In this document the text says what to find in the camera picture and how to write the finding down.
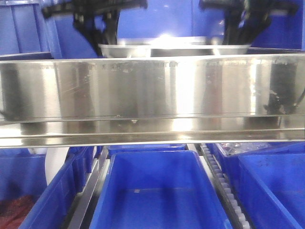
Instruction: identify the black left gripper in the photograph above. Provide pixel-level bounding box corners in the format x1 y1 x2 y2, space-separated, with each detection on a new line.
41 0 148 56

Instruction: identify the red mesh bag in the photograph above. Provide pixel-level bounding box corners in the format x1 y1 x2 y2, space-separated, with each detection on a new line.
0 195 34 229

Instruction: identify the rear right blue bin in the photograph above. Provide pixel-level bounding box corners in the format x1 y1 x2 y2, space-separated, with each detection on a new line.
206 141 305 177

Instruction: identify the upper right blue bin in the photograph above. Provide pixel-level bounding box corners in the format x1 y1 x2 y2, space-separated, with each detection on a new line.
252 0 305 50

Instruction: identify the upper middle blue bin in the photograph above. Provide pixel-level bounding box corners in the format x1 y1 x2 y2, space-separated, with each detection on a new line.
41 0 224 58

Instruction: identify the far left blue bin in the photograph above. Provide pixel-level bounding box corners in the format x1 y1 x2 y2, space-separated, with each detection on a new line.
0 148 47 200

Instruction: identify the white roll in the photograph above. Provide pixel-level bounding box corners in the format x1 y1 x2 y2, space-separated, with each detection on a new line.
45 147 69 185

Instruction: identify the lower right blue bin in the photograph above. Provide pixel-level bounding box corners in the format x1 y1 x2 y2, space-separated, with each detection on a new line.
234 152 305 229

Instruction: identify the upper left blue bin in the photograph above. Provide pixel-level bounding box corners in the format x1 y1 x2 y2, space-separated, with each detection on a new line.
0 0 52 60

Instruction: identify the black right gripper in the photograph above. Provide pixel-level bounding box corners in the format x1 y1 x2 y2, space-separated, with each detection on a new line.
199 0 299 45

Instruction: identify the stainless steel shelf front panel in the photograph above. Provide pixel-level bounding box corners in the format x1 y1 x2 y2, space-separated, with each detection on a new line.
0 53 305 148

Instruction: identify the left metal rail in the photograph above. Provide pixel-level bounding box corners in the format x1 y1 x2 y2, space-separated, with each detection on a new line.
62 146 110 229

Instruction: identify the lower left blue bin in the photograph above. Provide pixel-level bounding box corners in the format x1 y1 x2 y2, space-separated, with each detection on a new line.
19 146 95 229

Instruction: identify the rear middle blue bin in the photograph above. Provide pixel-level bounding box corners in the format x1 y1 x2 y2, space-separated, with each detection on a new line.
107 144 187 156

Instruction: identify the lower middle blue bin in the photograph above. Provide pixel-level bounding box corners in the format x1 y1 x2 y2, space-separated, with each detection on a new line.
90 150 232 229

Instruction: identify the silver metal tray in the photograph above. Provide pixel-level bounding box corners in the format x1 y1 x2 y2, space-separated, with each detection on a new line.
99 36 250 58

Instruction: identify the clear bag of parts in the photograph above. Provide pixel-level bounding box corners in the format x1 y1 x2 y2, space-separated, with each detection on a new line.
216 142 271 156

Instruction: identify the right roller rail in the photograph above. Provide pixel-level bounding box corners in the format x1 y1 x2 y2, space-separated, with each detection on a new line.
200 144 251 229

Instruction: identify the blue bin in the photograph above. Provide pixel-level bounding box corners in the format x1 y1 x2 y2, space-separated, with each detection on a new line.
0 0 52 60
0 148 47 200
41 0 224 58
107 144 187 156
234 152 305 229
19 146 95 229
206 141 305 177
90 150 232 229
252 0 305 50

